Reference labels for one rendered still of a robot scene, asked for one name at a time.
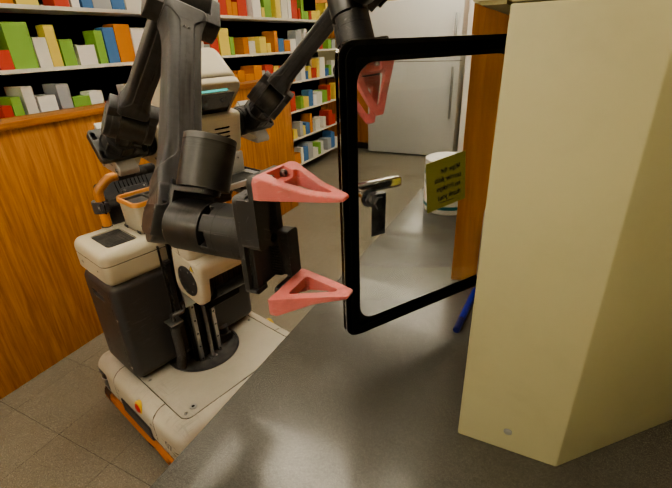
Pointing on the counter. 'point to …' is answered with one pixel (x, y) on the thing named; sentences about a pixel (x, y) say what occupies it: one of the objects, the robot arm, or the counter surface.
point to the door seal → (356, 160)
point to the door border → (357, 142)
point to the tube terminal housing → (576, 226)
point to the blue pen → (464, 312)
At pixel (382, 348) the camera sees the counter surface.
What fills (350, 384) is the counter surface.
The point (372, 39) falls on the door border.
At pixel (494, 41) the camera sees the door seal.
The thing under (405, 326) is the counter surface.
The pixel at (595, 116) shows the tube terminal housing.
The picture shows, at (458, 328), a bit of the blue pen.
